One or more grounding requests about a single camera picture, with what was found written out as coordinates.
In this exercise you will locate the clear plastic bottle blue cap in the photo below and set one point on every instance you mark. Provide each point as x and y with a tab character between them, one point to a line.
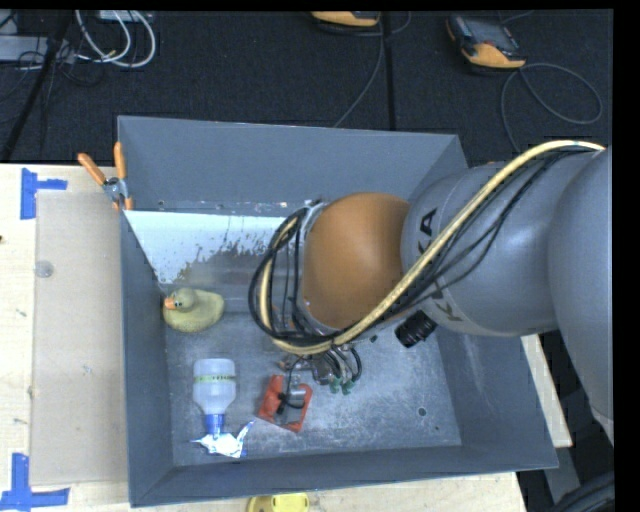
214	387

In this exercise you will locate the yellow rubber duck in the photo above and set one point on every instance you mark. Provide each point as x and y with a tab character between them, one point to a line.
195	312

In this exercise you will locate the black cylinder on white bracket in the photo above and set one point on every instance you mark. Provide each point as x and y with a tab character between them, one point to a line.
415	329

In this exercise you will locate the pale wood flat board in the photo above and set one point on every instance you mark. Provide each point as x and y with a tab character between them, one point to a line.
75	350

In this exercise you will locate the grey metal bin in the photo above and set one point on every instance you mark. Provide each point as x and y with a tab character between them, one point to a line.
380	425

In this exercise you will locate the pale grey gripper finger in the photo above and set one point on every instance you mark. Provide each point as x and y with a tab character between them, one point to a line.
298	396

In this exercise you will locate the red-orange flat block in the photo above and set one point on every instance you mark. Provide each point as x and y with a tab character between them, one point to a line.
272	405

